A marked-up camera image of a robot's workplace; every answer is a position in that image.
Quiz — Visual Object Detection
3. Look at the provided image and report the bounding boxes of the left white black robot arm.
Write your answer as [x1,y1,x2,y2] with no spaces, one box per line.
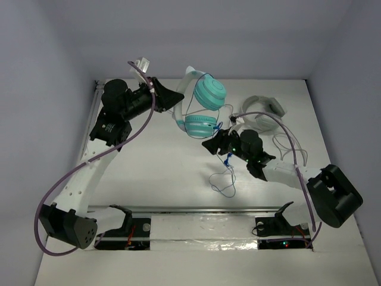
[34,77,185,250]

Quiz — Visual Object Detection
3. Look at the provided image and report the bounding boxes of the grey headset USB cable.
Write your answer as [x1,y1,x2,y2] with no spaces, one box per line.
[220,104,308,166]

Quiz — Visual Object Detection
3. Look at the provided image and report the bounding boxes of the teal white cat-ear headphones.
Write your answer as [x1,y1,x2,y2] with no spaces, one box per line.
[173,66,227,139]

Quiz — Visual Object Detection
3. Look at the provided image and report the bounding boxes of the grey white gaming headset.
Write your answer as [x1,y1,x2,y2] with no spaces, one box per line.
[241,95,287,132]

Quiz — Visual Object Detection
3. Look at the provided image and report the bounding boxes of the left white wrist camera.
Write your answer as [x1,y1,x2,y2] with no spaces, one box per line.
[134,57,150,73]

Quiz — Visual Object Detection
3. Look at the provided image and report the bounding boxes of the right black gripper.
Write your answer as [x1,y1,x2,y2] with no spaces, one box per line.
[202,126,251,163]

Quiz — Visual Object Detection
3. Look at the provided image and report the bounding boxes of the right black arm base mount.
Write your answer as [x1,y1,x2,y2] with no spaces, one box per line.
[251,202,312,250]

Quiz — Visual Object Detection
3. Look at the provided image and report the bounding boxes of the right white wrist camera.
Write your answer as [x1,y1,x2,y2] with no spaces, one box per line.
[229,113,239,126]

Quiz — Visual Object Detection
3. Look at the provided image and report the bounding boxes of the metal base rail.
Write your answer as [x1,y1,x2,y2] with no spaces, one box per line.
[89,204,280,215]

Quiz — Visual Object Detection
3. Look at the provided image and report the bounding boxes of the thin blue headphone cable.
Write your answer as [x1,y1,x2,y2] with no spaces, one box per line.
[183,74,238,199]

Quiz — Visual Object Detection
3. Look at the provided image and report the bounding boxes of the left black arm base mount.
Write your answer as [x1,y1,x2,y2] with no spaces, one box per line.
[94,204,151,251]

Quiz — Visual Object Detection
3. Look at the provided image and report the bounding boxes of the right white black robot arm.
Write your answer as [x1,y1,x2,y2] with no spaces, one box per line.
[202,129,363,234]

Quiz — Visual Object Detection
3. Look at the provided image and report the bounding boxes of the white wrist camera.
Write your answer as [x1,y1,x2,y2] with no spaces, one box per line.
[229,113,239,126]
[134,57,150,73]

